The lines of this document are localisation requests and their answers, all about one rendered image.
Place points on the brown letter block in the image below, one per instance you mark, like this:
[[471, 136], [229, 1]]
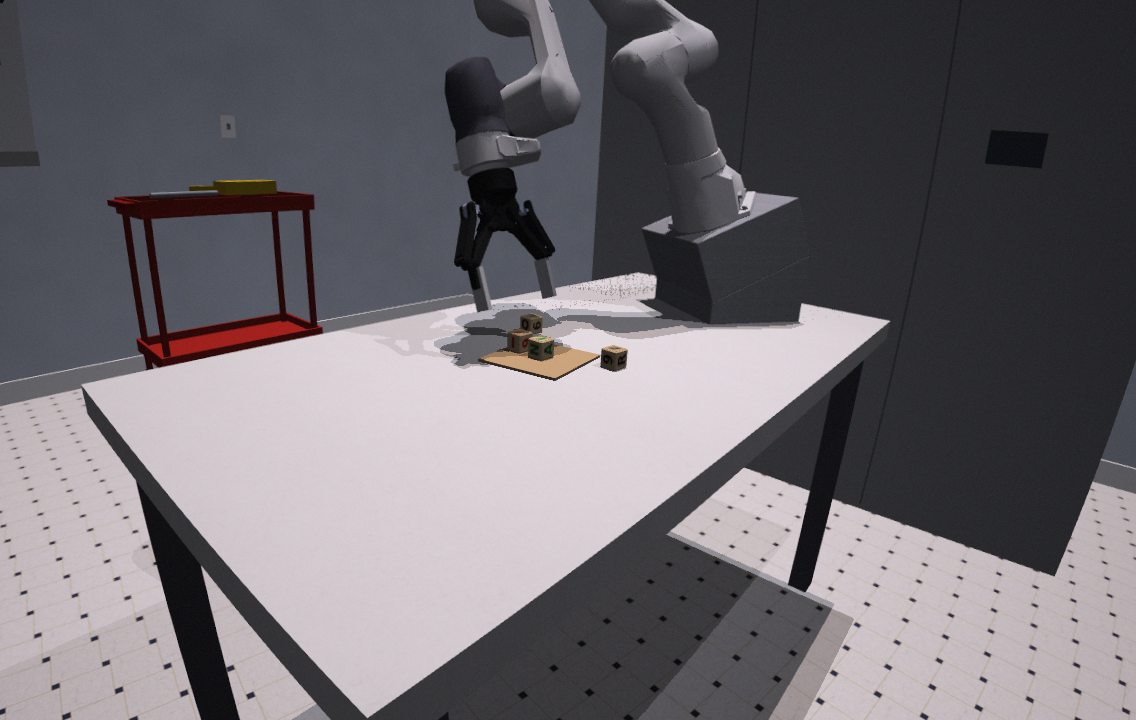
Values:
[[541, 347], [517, 340], [614, 357], [531, 323]]

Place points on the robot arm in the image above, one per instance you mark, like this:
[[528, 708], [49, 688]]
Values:
[[650, 71]]

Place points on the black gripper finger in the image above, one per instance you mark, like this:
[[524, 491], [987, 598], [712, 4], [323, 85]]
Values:
[[463, 258], [529, 231]]

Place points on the tan square mat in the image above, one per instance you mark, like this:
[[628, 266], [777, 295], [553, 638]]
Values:
[[564, 361]]

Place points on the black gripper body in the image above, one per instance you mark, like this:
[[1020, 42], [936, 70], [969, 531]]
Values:
[[493, 188]]

